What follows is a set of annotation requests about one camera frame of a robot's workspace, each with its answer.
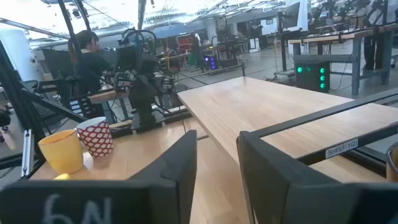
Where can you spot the person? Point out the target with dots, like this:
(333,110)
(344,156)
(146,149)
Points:
(90,68)

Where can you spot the computer tower with purple lights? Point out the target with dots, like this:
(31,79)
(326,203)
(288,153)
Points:
(211,62)

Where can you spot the yellow mug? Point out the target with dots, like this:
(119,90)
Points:
(62,154)

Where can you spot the silver aluminium rail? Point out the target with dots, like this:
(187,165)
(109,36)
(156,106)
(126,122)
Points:
(27,152)

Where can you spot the red white patterned mug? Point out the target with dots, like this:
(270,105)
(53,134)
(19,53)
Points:
(97,140)

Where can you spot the computer tower with green lights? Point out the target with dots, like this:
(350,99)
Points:
(312,76)

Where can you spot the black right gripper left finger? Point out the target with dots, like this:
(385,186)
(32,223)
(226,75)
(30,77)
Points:
(93,202)

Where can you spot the grey wooden-top workbench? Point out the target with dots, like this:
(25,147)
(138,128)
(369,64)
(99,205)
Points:
(354,46)

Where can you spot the black table rig frame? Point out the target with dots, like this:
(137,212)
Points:
(18,93)

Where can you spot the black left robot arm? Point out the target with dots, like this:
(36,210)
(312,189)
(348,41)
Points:
(141,81)

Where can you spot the yellow microfibre cloth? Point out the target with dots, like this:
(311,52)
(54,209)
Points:
(62,177)

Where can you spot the wooden shelf with black frame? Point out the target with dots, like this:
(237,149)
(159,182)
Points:
(264,109)

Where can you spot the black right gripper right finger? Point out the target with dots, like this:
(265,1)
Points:
(295,199)

